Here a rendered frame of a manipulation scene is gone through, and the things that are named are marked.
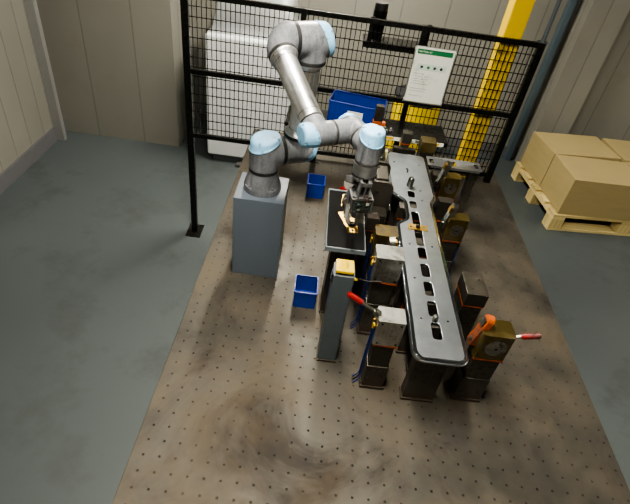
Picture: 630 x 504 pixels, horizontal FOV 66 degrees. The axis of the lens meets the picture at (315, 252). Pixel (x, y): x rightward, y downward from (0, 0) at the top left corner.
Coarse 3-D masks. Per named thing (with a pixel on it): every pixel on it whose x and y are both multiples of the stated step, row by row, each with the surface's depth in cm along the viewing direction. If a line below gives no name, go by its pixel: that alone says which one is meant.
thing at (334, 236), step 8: (336, 192) 191; (344, 192) 191; (336, 200) 186; (336, 208) 182; (328, 216) 178; (336, 216) 178; (352, 216) 179; (328, 224) 174; (336, 224) 174; (360, 224) 176; (328, 232) 170; (336, 232) 171; (344, 232) 171; (360, 232) 172; (328, 240) 167; (336, 240) 167; (344, 240) 168; (352, 240) 168; (360, 240) 169; (352, 248) 165; (360, 248) 165
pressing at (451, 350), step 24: (408, 168) 246; (432, 192) 231; (408, 216) 212; (432, 216) 215; (408, 240) 199; (432, 240) 201; (408, 264) 187; (432, 264) 189; (408, 288) 176; (432, 288) 179; (408, 312) 167; (456, 312) 171; (432, 336) 160; (456, 336) 161; (432, 360) 153; (456, 360) 154
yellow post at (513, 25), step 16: (512, 0) 247; (528, 0) 243; (512, 16) 248; (528, 16) 248; (512, 32) 253; (496, 48) 261; (512, 48) 258; (496, 64) 263; (480, 96) 277; (496, 96) 274; (480, 128) 287; (480, 144) 294; (464, 160) 301; (464, 176) 308
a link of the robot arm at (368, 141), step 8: (368, 128) 140; (376, 128) 141; (360, 136) 141; (368, 136) 139; (376, 136) 138; (384, 136) 140; (352, 144) 147; (360, 144) 142; (368, 144) 140; (376, 144) 140; (360, 152) 143; (368, 152) 141; (376, 152) 142; (360, 160) 144; (368, 160) 143; (376, 160) 144
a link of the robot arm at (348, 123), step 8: (336, 120) 146; (344, 120) 146; (352, 120) 147; (360, 120) 148; (344, 128) 145; (352, 128) 146; (360, 128) 144; (344, 136) 146; (352, 136) 145; (336, 144) 148
